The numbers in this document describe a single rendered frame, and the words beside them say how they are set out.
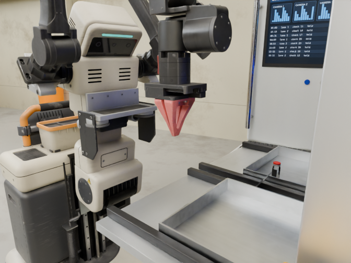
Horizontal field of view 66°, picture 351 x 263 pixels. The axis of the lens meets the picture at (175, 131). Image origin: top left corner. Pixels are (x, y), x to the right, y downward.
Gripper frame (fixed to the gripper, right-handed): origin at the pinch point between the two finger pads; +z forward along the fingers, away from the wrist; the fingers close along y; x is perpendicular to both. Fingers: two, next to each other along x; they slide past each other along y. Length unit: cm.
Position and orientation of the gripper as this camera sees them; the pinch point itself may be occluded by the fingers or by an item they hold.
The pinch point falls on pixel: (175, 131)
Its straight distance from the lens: 52.2
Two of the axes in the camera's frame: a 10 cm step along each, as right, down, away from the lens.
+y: 7.6, 1.6, -6.3
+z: 0.1, 9.7, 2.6
